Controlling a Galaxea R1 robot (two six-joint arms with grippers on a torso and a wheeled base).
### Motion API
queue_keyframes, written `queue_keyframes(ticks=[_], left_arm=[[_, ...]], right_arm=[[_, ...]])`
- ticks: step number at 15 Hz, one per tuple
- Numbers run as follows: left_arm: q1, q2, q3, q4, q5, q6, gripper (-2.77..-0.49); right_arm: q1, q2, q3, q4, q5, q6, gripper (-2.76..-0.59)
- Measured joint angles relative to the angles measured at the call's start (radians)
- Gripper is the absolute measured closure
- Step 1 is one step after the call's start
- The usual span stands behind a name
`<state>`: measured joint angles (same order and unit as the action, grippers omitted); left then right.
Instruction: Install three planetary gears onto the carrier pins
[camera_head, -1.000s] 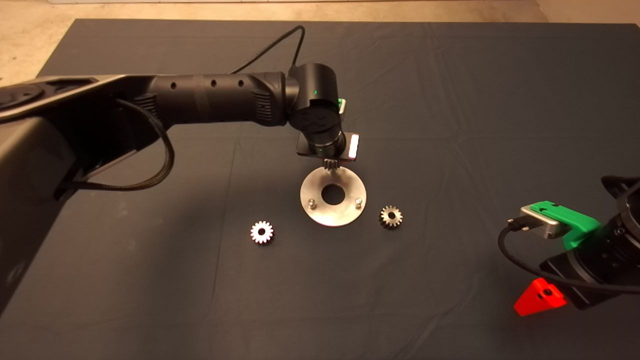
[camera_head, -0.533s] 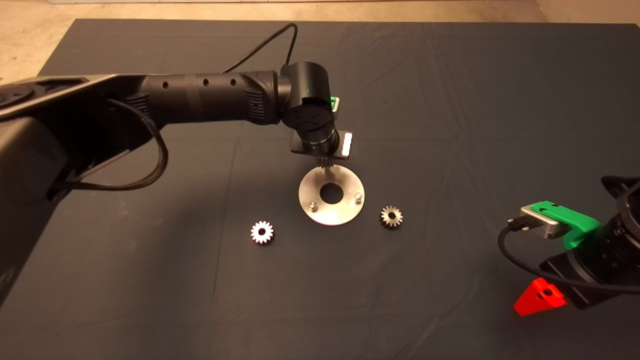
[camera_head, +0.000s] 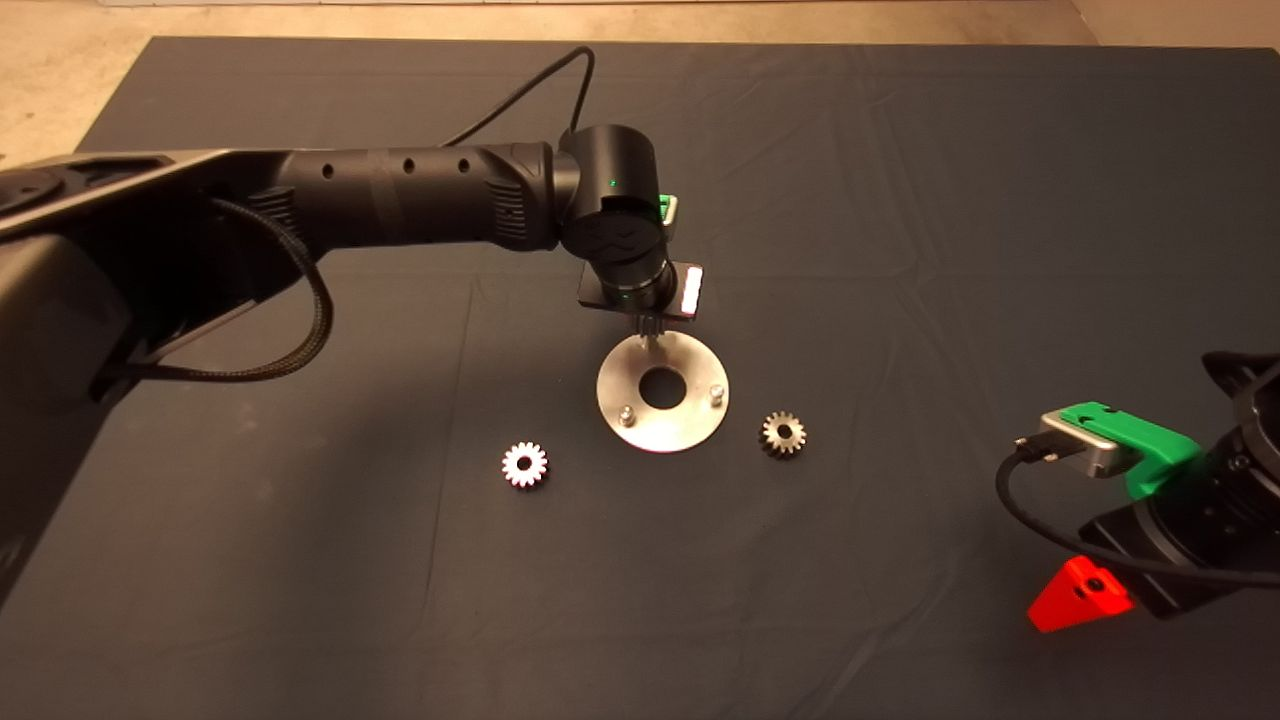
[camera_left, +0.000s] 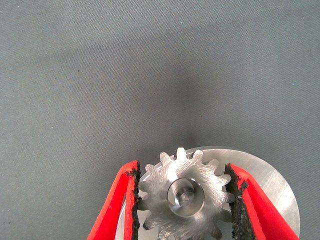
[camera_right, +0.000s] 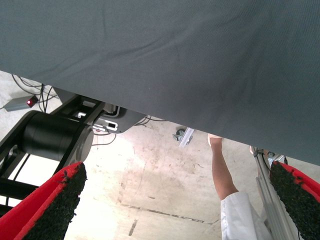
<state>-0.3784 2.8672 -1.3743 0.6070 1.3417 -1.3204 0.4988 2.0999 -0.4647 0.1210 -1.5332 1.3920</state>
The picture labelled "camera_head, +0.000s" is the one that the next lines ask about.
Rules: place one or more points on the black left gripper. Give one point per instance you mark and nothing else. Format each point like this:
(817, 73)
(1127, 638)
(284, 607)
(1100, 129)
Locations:
(688, 290)

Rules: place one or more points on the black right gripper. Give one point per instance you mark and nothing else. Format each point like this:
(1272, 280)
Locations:
(1200, 520)

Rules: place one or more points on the small steel planetary gear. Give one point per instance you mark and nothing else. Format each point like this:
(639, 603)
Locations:
(648, 324)
(525, 465)
(785, 434)

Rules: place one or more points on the round metal carrier plate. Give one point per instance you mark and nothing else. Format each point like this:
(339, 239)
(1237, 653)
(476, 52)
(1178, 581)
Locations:
(680, 420)

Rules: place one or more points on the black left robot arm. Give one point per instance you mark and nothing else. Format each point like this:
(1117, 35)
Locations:
(400, 195)

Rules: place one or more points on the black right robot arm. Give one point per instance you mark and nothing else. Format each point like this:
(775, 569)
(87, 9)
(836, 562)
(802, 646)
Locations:
(1250, 380)

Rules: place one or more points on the dark table cloth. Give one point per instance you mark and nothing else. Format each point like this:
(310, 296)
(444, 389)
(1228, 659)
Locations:
(900, 200)

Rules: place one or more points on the silver left camera box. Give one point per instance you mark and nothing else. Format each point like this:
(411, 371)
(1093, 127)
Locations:
(673, 208)

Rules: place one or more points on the silver camera box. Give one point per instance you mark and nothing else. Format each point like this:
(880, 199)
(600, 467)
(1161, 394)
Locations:
(1075, 445)
(673, 208)

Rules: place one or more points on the green left camera mount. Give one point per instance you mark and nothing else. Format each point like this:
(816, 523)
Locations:
(662, 210)

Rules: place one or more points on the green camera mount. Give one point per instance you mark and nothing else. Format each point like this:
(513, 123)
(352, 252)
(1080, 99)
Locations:
(662, 210)
(1150, 445)

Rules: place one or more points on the silver right camera box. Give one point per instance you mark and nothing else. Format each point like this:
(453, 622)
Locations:
(1075, 445)

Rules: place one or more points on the green right camera mount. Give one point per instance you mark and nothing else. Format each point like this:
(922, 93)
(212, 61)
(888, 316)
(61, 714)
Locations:
(1150, 445)

